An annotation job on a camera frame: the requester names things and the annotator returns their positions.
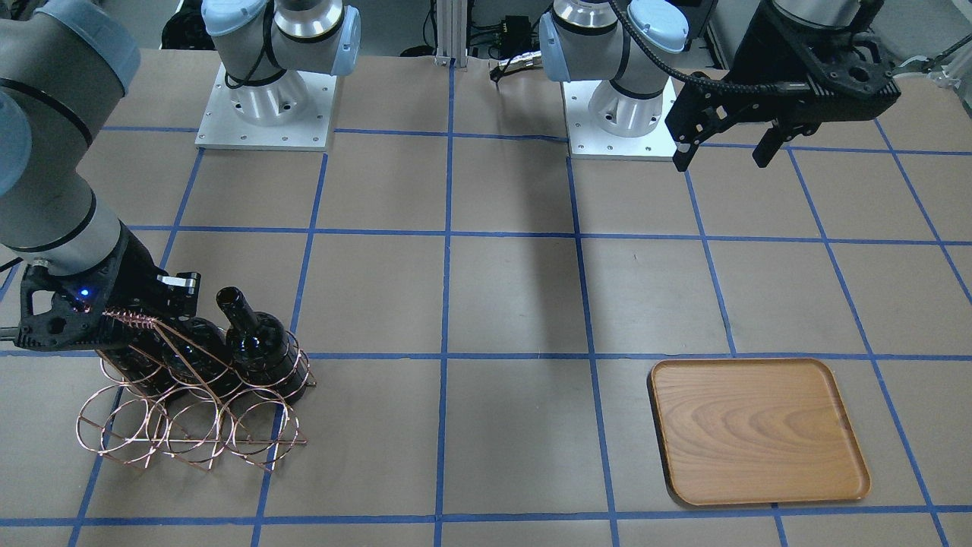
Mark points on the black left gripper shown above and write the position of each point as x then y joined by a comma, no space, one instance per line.
768,47

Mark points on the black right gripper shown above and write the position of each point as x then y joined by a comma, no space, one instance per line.
135,267

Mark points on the dark wine bottle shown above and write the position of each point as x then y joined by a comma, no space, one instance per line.
261,348
142,374
202,353

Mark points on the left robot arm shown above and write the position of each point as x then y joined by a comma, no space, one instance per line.
630,44

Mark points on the wooden tray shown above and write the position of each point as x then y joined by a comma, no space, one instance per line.
742,431

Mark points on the copper wire bottle basket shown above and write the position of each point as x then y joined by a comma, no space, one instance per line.
191,424

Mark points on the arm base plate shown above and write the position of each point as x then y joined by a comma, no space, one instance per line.
603,124
291,114

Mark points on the aluminium frame post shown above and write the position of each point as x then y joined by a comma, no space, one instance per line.
451,30

